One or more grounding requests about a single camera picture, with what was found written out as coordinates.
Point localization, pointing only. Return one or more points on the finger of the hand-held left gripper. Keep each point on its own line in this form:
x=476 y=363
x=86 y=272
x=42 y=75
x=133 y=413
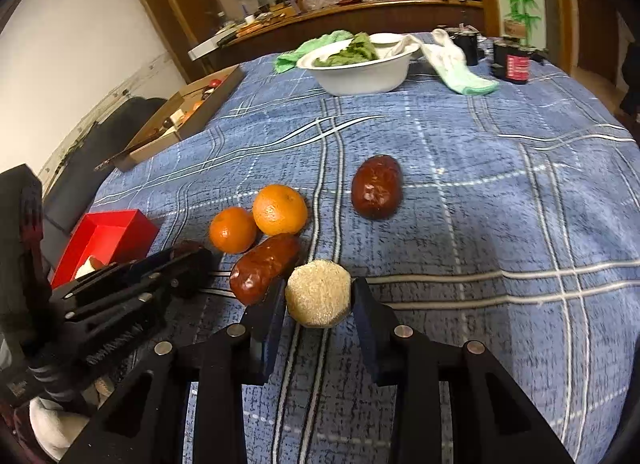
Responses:
x=125 y=329
x=175 y=269

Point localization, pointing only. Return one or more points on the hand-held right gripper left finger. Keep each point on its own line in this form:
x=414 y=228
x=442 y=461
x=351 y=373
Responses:
x=270 y=329

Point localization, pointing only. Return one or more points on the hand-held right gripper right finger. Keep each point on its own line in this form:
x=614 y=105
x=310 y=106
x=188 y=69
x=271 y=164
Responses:
x=372 y=334

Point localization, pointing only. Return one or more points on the pale peeled sugarcane piece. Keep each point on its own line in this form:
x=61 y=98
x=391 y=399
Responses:
x=317 y=294

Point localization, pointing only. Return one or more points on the glossy red jujube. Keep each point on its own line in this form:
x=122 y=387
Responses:
x=260 y=269

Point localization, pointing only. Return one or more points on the red box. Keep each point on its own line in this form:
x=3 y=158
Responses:
x=115 y=239

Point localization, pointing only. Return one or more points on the small orange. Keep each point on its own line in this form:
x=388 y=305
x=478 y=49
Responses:
x=232 y=231

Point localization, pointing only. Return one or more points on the large orange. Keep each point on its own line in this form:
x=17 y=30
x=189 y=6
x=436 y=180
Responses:
x=280 y=209

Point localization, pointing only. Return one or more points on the white cloth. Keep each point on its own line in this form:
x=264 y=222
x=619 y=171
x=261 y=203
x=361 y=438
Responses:
x=50 y=424

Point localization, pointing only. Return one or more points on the black chair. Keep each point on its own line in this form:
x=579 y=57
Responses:
x=100 y=144

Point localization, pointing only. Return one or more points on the large dark red jujube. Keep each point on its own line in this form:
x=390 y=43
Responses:
x=376 y=186

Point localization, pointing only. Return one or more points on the cardboard box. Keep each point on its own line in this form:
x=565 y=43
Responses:
x=200 y=114

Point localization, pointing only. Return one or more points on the white flat board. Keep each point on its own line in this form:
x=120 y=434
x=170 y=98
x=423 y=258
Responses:
x=210 y=46

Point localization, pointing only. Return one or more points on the green cloth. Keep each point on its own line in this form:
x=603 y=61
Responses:
x=300 y=54

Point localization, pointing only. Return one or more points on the white bowl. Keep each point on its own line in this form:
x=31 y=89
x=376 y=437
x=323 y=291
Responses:
x=360 y=76

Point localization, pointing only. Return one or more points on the white towel with green edge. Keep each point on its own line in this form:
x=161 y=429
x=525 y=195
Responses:
x=457 y=69

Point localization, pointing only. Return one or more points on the green lettuce leaves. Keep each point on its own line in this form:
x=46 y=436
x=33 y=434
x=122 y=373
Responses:
x=357 y=51

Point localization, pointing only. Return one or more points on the small white dish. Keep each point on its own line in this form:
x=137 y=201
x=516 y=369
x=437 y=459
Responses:
x=387 y=39

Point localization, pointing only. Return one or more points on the black cup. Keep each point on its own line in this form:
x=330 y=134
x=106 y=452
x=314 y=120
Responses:
x=467 y=49

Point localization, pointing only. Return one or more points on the black canister with red label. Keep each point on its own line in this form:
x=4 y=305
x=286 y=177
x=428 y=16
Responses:
x=515 y=66

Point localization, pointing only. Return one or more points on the wooden counter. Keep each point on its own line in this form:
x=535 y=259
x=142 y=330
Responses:
x=350 y=19

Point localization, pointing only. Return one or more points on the brown tape roll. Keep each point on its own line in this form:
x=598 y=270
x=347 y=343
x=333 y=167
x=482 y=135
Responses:
x=515 y=27

